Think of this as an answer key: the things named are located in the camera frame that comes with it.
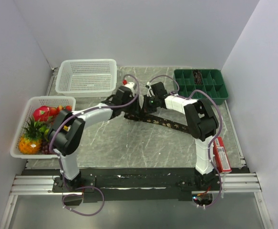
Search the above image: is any dark floral patterned tie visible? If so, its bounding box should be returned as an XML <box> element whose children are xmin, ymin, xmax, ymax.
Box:
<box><xmin>124</xmin><ymin>111</ymin><xmax>189</xmax><ymax>133</ymax></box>

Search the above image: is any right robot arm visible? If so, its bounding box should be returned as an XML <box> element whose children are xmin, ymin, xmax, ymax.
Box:
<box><xmin>142</xmin><ymin>82</ymin><xmax>222</xmax><ymax>190</ymax></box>

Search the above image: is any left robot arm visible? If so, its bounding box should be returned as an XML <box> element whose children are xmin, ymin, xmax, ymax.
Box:
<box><xmin>48</xmin><ymin>82</ymin><xmax>139</xmax><ymax>192</ymax></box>

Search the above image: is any white perforated empty basket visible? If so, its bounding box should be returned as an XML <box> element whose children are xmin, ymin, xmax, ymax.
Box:
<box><xmin>55</xmin><ymin>59</ymin><xmax>117</xmax><ymax>98</ymax></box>

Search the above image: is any rolled brown tie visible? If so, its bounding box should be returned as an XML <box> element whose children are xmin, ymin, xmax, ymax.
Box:
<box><xmin>193</xmin><ymin>69</ymin><xmax>203</xmax><ymax>85</ymax></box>

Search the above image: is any green compartment organizer tray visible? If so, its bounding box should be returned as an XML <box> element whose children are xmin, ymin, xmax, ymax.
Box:
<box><xmin>174</xmin><ymin>69</ymin><xmax>229</xmax><ymax>105</ymax></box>

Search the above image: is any red strawberries cluster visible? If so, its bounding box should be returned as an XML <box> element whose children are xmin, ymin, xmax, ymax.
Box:
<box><xmin>49</xmin><ymin>105</ymin><xmax>72</xmax><ymax>118</ymax></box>

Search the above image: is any pink dragon fruit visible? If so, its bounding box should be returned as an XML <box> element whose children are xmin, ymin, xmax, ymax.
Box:
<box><xmin>33</xmin><ymin>106</ymin><xmax>50</xmax><ymax>122</ymax></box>

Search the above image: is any green lime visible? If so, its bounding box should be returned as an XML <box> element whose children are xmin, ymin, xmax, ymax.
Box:
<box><xmin>43</xmin><ymin>128</ymin><xmax>49</xmax><ymax>138</ymax></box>

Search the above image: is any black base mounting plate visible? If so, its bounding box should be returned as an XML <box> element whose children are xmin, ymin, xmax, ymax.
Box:
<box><xmin>51</xmin><ymin>167</ymin><xmax>223</xmax><ymax>203</ymax></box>

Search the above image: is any white fruit basket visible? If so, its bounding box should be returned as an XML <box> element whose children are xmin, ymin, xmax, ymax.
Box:
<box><xmin>10</xmin><ymin>96</ymin><xmax>76</xmax><ymax>159</ymax></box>

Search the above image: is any red rectangular box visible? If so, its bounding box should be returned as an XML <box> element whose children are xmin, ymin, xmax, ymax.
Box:
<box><xmin>213</xmin><ymin>137</ymin><xmax>232</xmax><ymax>174</ymax></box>

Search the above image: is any purple grapes bunch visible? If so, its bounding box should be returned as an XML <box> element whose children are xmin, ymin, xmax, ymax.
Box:
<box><xmin>41</xmin><ymin>141</ymin><xmax>50</xmax><ymax>155</ymax></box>

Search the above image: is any pineapple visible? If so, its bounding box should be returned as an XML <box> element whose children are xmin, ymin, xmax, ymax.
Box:
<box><xmin>18</xmin><ymin>117</ymin><xmax>47</xmax><ymax>155</ymax></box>

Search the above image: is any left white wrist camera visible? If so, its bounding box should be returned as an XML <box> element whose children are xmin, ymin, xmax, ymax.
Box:
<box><xmin>122</xmin><ymin>80</ymin><xmax>137</xmax><ymax>90</ymax></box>

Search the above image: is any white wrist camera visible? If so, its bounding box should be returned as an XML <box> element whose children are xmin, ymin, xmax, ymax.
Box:
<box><xmin>122</xmin><ymin>80</ymin><xmax>137</xmax><ymax>90</ymax></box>
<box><xmin>145</xmin><ymin>82</ymin><xmax>154</xmax><ymax>97</ymax></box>

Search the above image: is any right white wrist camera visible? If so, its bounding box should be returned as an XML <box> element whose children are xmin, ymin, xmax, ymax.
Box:
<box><xmin>145</xmin><ymin>82</ymin><xmax>154</xmax><ymax>97</ymax></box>

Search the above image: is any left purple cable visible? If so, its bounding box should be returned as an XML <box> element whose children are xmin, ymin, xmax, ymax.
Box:
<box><xmin>48</xmin><ymin>74</ymin><xmax>140</xmax><ymax>217</ymax></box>

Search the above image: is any aluminium rail frame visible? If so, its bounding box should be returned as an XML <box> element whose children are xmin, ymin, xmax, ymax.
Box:
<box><xmin>10</xmin><ymin>176</ymin><xmax>56</xmax><ymax>196</ymax></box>

